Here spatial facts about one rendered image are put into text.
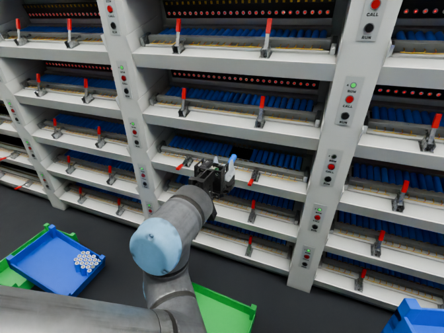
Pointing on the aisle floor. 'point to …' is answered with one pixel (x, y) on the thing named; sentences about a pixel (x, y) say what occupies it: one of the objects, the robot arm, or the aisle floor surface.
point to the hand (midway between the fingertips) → (227, 170)
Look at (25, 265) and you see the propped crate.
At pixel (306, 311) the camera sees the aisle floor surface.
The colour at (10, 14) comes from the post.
